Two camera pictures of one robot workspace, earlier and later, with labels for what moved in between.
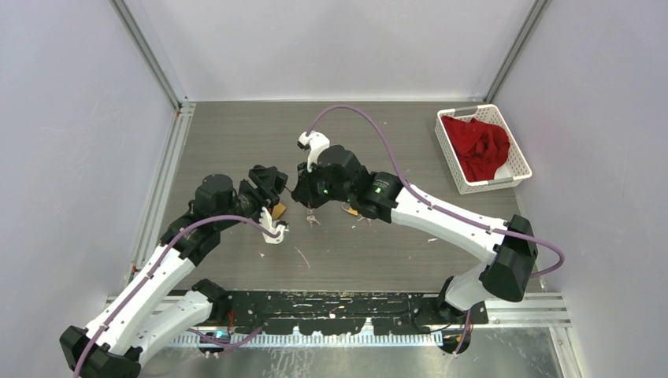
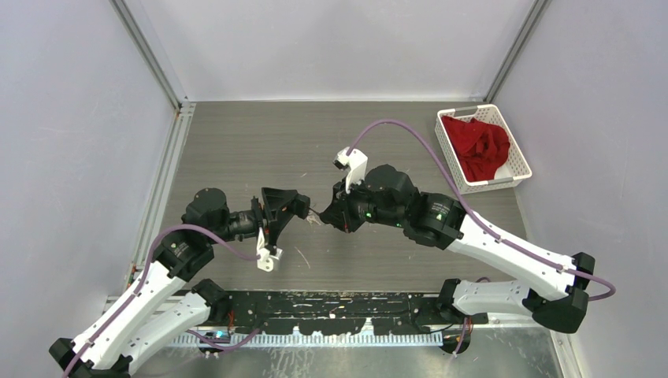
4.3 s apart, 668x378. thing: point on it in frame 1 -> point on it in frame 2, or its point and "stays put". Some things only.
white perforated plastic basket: x=480 y=149 stays put
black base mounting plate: x=342 y=313 stays put
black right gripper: x=304 y=190 -> x=339 y=210
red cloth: x=483 y=148 stays put
